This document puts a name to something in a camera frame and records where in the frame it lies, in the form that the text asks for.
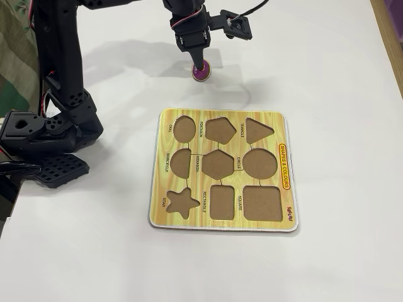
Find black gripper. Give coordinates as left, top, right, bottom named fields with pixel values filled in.
left=169, top=5, right=212, bottom=71

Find purple oval piece yellow pin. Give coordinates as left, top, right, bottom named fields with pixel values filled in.
left=191, top=60, right=211, bottom=82

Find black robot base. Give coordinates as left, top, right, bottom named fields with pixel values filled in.
left=0, top=109, right=79, bottom=157

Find wooden shape puzzle board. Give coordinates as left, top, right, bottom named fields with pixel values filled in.
left=147, top=108, right=300, bottom=234

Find purple plastic object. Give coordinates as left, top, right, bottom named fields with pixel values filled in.
left=386, top=0, right=403, bottom=51

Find black grid table clamp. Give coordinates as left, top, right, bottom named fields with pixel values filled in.
left=33, top=153, right=91, bottom=189

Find green patterned cloth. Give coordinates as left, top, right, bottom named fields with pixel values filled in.
left=0, top=0, right=43, bottom=116

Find tan wooden edge strip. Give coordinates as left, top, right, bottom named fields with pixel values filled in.
left=372, top=0, right=403, bottom=97

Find glossy black curved bar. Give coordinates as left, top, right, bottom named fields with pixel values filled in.
left=0, top=160, right=42, bottom=177

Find red white servo wire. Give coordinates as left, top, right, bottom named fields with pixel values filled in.
left=169, top=4, right=205, bottom=31

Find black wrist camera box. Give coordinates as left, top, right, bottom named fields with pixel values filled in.
left=209, top=9, right=253, bottom=40

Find black camera cable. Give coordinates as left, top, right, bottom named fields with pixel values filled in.
left=237, top=0, right=270, bottom=18

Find red black arm wires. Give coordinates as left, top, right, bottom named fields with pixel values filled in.
left=39, top=70, right=57, bottom=116

